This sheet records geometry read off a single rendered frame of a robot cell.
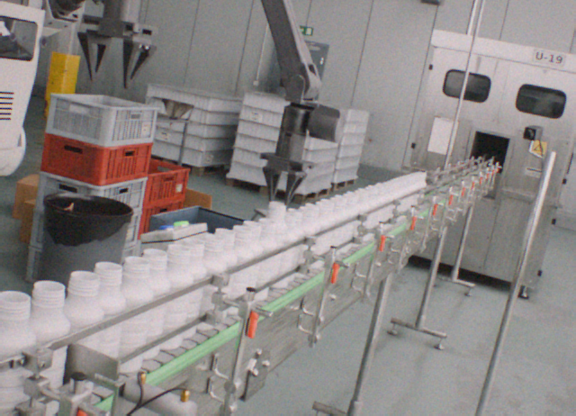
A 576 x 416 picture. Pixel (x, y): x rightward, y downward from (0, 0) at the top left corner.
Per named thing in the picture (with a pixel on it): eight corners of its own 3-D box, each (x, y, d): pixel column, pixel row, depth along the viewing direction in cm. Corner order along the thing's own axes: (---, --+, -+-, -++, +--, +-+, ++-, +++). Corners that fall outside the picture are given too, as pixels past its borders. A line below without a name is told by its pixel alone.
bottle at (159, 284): (124, 342, 110) (139, 243, 107) (161, 349, 110) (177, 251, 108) (115, 357, 104) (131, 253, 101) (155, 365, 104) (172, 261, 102)
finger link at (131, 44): (126, 90, 103) (137, 27, 101) (87, 82, 105) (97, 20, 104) (150, 92, 109) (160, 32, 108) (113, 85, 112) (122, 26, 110)
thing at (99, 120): (106, 147, 376) (112, 107, 372) (42, 131, 385) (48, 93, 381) (154, 142, 435) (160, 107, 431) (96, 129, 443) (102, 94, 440)
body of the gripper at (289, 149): (270, 159, 151) (276, 126, 150) (313, 170, 148) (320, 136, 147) (257, 161, 145) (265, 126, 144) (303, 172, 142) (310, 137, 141)
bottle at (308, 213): (275, 273, 166) (290, 206, 163) (287, 269, 171) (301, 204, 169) (298, 281, 164) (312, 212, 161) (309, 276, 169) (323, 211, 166)
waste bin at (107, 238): (79, 348, 331) (98, 221, 320) (9, 319, 346) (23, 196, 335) (132, 324, 373) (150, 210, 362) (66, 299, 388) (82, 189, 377)
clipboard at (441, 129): (451, 157, 604) (460, 120, 598) (426, 150, 611) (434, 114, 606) (452, 157, 607) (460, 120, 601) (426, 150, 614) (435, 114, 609)
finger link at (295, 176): (271, 198, 152) (279, 156, 151) (301, 206, 150) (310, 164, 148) (258, 201, 146) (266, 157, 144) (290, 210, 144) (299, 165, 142)
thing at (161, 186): (144, 207, 451) (149, 175, 448) (91, 193, 463) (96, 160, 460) (186, 198, 509) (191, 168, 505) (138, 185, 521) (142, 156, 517)
